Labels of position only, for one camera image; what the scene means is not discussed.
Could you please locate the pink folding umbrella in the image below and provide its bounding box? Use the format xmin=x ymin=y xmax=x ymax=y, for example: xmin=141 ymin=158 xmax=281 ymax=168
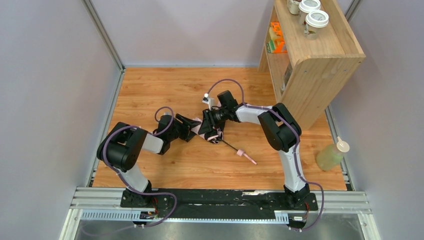
xmin=191 ymin=117 xmax=257 ymax=165

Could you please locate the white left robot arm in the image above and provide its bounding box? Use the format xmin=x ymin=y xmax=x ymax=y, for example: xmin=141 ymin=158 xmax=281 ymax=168
xmin=96 ymin=114 xmax=202 ymax=202

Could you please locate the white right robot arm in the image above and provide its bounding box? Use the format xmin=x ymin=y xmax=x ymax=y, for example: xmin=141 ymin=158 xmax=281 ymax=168
xmin=197 ymin=90 xmax=310 ymax=206

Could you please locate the orange box on shelf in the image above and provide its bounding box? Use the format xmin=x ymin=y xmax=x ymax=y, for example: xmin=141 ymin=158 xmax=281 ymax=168
xmin=265 ymin=22 xmax=288 ymax=54

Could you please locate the wooden shelf unit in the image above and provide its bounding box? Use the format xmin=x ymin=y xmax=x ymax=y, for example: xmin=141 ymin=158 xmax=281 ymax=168
xmin=258 ymin=0 xmax=366 ymax=130

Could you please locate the green juice bottle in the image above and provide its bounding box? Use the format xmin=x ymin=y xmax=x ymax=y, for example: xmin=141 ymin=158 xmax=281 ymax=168
xmin=316 ymin=136 xmax=350 ymax=171

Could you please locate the back white lidded cup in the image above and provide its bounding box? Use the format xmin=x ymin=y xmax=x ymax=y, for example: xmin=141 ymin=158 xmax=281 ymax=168
xmin=287 ymin=0 xmax=302 ymax=15

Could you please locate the white lidded cup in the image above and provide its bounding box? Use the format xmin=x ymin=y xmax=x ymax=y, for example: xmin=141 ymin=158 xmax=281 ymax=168
xmin=287 ymin=0 xmax=302 ymax=15
xmin=304 ymin=10 xmax=330 ymax=40
xmin=297 ymin=0 xmax=321 ymax=25

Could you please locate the front white lidded cup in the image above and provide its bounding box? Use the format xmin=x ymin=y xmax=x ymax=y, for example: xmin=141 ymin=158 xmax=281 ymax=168
xmin=304 ymin=10 xmax=330 ymax=40

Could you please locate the middle white lidded cup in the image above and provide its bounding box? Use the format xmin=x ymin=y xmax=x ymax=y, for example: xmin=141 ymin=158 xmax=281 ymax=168
xmin=297 ymin=0 xmax=321 ymax=25

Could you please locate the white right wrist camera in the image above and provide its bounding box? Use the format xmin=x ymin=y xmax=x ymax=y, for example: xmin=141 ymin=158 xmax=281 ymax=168
xmin=202 ymin=93 xmax=215 ymax=110

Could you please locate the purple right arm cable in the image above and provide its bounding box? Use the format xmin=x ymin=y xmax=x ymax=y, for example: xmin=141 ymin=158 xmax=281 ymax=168
xmin=206 ymin=78 xmax=325 ymax=232

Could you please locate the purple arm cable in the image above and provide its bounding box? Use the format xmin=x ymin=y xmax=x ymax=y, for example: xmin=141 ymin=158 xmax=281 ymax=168
xmin=206 ymin=78 xmax=325 ymax=232
xmin=101 ymin=105 xmax=178 ymax=229

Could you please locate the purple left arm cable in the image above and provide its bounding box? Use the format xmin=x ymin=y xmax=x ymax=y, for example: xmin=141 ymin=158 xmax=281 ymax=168
xmin=101 ymin=105 xmax=178 ymax=229

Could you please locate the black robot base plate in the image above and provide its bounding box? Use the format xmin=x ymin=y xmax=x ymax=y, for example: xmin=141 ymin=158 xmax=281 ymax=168
xmin=120 ymin=188 xmax=319 ymax=221

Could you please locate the aluminium frame rail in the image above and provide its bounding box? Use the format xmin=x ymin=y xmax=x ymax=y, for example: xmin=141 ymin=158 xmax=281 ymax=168
xmin=60 ymin=187 xmax=381 ymax=240

